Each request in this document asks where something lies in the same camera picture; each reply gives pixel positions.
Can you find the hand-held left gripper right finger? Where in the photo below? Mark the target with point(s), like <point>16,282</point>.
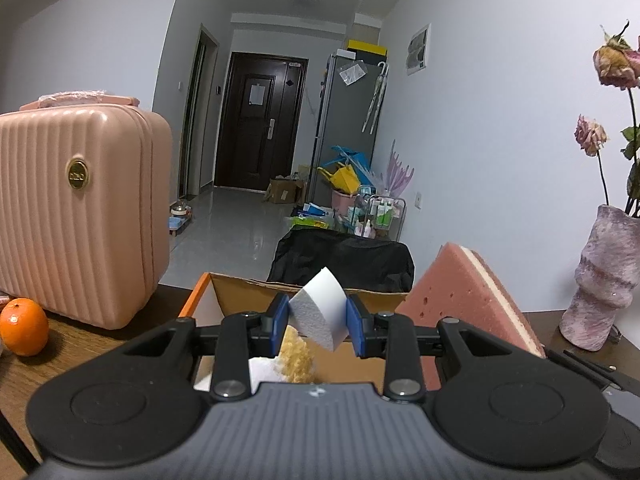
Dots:
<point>352,325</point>

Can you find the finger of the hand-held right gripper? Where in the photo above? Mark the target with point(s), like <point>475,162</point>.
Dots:
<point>600,372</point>

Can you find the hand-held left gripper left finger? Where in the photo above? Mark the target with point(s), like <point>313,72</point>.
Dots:
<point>280,322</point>

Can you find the white sponge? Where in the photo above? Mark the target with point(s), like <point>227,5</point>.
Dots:
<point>320,310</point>

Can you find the white and yellow alpaca plush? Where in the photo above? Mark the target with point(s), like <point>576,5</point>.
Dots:
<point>297,360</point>

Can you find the red cardboard box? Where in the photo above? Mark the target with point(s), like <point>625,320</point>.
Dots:
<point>240,292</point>

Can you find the pink sponge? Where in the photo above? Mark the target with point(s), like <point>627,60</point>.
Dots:
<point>460,290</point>

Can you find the pink textured vase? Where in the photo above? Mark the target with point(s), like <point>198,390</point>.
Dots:
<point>602,280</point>

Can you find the green and blue packets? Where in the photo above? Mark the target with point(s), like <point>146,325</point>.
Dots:
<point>310,217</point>

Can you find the pink bucket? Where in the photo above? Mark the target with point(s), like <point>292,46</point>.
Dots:
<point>345,200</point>

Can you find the brown cardboard box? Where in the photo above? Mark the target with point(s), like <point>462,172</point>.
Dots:
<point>285,191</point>

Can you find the pet feeder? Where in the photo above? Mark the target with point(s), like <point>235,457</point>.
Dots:
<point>180,219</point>

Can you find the blue and yellow plastic items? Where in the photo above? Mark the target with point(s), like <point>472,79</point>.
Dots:
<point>345,170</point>

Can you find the purple wing decoration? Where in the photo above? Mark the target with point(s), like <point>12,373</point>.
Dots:
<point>399,172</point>

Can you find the dark brown door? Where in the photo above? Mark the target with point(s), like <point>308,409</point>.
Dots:
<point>257,125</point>

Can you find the grey refrigerator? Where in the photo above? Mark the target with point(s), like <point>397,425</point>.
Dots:
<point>345,120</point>

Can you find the hanging white umbrella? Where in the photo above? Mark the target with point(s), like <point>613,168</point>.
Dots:
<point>376,97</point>

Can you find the pink ribbed suitcase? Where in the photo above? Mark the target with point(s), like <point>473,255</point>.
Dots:
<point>75,220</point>

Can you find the clear plastic pouch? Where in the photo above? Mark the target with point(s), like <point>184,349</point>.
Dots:
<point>352,73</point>

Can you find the orange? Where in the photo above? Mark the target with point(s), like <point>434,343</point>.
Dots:
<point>24,327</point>

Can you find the yellow box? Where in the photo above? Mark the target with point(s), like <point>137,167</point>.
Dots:
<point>367,48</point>

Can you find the bunch of dried roses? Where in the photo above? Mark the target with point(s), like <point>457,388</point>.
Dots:
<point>617,62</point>

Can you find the white wall socket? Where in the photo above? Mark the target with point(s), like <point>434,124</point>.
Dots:
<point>419,201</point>

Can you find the framed wall picture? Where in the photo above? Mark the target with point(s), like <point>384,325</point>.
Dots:
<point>418,50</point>

